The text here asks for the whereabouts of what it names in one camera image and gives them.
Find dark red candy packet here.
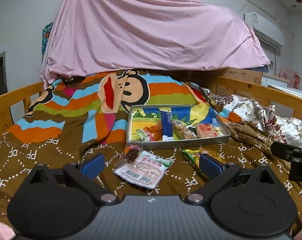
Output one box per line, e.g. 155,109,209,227
123,144,143,163

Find red white snack packet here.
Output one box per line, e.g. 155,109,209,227
195,123,219,138

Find white wall air conditioner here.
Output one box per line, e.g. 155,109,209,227
244,12,284,49

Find pink draped bed sheet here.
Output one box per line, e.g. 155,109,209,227
40,0,270,84

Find metal tray with cartoon print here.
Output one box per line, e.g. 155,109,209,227
126,103,231,150

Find wooden bed frame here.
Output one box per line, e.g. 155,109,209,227
0,68,302,138

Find orange red snack packet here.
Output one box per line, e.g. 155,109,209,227
136,122,162,141

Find peanut brittle snack bar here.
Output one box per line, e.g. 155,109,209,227
172,120,196,140

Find white tofu snack packet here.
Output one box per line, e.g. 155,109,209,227
113,151,174,190

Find striped monkey cartoon blanket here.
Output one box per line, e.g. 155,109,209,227
0,70,302,232

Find blue white snack tube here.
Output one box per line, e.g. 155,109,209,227
160,110,173,141

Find yellow green snack bag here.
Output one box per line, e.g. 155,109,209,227
182,148,226,180

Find colourful wall poster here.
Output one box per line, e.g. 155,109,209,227
41,22,54,60

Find white floral quilt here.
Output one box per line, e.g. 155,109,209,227
200,87,302,148

